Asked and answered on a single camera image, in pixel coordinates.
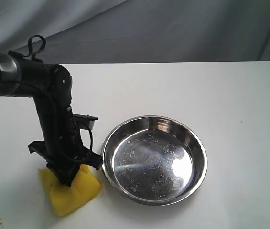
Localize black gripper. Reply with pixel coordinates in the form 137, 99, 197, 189
28, 105, 102, 187

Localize yellow sponge block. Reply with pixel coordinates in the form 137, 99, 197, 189
38, 165, 102, 216

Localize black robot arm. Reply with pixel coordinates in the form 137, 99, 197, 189
0, 51, 102, 186

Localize round stainless steel dish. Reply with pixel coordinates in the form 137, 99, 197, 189
101, 115, 207, 206

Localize grey backdrop cloth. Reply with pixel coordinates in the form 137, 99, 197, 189
0, 0, 270, 63

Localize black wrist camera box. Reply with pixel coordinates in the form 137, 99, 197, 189
73, 114, 98, 130

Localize black cable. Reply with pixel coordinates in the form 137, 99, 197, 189
0, 35, 95, 165

